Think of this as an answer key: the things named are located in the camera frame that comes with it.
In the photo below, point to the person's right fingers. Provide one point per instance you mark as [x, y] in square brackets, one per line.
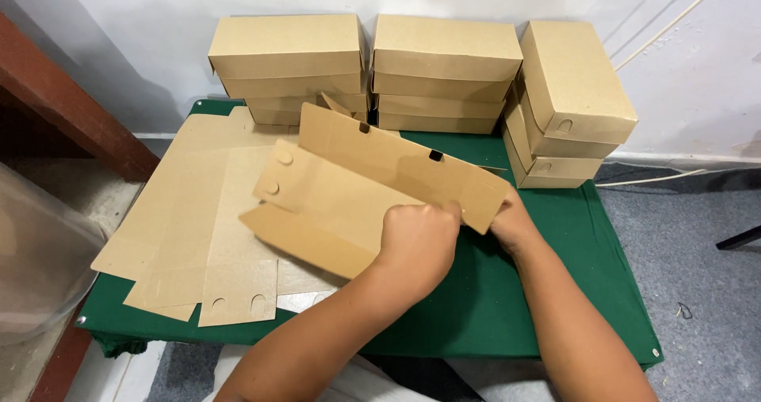
[504, 209]

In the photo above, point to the brown wooden beam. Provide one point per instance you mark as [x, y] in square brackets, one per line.
[71, 104]

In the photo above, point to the person's left fingers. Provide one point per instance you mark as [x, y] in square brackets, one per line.
[425, 211]

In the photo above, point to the stack of assembled cardboard boxes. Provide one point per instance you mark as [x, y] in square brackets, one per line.
[443, 51]

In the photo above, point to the pale grey flat cardboard sheet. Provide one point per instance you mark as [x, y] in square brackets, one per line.
[303, 298]

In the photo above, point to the green table cloth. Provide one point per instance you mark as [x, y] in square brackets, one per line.
[505, 307]

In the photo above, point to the person's right hand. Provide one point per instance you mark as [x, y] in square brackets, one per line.
[516, 229]

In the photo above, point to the person's left hand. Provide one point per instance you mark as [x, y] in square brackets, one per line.
[416, 247]

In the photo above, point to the black bar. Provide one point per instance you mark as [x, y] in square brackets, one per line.
[740, 237]

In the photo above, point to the half-folded brown cardboard box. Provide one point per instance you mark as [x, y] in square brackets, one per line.
[345, 194]

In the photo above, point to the flat brown cardboard sheet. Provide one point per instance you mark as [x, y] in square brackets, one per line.
[241, 271]
[178, 170]
[178, 259]

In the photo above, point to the clear plastic tub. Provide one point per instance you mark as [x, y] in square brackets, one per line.
[41, 259]

